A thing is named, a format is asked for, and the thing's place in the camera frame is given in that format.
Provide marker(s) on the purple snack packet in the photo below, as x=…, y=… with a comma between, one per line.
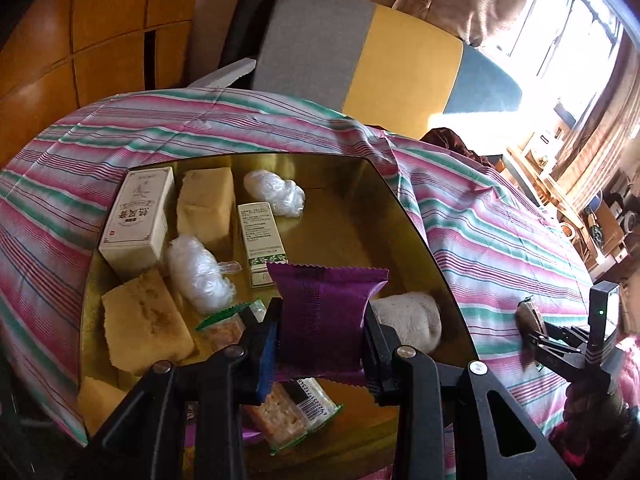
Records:
x=325, y=320

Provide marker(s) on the striped tablecloth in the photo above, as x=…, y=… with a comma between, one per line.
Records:
x=500, y=260

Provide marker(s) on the small green box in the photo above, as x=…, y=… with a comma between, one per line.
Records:
x=260, y=240

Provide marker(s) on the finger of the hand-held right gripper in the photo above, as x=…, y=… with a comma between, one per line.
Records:
x=555, y=355
x=567, y=335

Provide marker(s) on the wooden side table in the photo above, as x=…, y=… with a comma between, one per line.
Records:
x=550, y=185

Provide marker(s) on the dark snack packet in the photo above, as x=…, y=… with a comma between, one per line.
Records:
x=531, y=317

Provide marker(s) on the wooden wardrobe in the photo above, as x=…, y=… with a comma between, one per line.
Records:
x=75, y=85

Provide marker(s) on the beige patterned curtain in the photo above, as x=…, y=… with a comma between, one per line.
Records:
x=605, y=135
x=475, y=5

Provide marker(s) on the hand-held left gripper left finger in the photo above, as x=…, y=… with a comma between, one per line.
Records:
x=267, y=360

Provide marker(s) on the white foam strip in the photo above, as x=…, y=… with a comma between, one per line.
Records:
x=225, y=74

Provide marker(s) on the grey yellow blue armchair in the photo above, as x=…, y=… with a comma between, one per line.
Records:
x=400, y=75

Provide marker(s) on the white sock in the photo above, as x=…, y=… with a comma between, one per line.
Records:
x=410, y=322

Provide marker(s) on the dark red cloth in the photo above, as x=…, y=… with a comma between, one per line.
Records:
x=450, y=142

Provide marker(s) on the white cardboard box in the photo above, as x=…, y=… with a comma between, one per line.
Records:
x=135, y=225

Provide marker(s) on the gold tin box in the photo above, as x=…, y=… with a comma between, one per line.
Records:
x=340, y=220

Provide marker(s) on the clear cracker packet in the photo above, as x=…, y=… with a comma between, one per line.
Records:
x=225, y=332
x=280, y=417

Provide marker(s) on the black rolled mat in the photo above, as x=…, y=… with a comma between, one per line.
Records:
x=250, y=15

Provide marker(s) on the white box with dark label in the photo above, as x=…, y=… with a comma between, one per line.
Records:
x=546, y=141

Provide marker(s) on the small white fan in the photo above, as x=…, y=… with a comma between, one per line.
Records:
x=629, y=221

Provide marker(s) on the white plastic-wrapped ball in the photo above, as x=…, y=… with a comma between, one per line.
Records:
x=272, y=194
x=200, y=275

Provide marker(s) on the stained yellow sponge block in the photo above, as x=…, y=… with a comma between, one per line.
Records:
x=147, y=322

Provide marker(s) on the window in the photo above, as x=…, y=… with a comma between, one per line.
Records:
x=565, y=25

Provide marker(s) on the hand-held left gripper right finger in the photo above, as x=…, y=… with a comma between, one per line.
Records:
x=372, y=360

